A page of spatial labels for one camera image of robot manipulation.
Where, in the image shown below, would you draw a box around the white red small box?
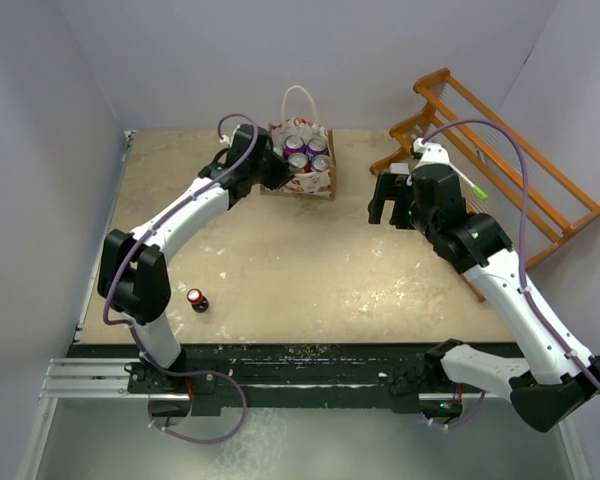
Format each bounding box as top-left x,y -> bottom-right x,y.
389,162 -> 410,175

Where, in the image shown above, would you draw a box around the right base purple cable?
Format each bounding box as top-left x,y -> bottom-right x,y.
422,389 -> 485,434

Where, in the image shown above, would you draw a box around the wooden tiered rack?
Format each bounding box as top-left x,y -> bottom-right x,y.
369,68 -> 600,302

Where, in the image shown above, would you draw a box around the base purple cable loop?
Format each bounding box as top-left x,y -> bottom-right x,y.
147,369 -> 250,445

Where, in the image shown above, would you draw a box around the small dark red-capped bottle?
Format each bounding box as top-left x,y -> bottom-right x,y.
186,288 -> 209,313

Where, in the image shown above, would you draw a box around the purple soda can front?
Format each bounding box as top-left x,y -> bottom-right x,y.
311,154 -> 332,173

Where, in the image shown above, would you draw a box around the purple soda can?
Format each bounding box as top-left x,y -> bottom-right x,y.
311,154 -> 332,173
306,135 -> 328,157

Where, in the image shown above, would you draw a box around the green tipped white pen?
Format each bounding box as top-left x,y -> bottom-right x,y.
451,165 -> 488,200

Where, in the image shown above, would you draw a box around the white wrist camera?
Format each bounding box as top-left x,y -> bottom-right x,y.
219,134 -> 233,148
411,138 -> 451,173

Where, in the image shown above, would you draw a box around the purple Fanta can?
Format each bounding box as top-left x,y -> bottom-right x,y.
282,135 -> 306,157

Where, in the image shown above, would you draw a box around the red soda can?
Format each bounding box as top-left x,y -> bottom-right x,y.
287,152 -> 310,174

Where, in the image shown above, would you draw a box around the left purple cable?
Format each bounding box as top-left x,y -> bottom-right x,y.
102,113 -> 259,381

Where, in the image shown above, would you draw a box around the patterned canvas tote bag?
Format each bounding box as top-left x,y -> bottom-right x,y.
260,85 -> 337,201

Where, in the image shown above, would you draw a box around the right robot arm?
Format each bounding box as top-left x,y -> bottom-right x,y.
368,164 -> 600,432

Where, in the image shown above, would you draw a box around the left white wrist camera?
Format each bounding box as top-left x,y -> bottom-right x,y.
219,134 -> 233,148

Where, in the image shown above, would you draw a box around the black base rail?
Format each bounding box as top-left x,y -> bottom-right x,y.
67,341 -> 539,416

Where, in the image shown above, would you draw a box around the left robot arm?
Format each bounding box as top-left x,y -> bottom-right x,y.
97,122 -> 292,392

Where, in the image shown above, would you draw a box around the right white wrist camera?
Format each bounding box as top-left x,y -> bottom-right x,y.
411,138 -> 451,173

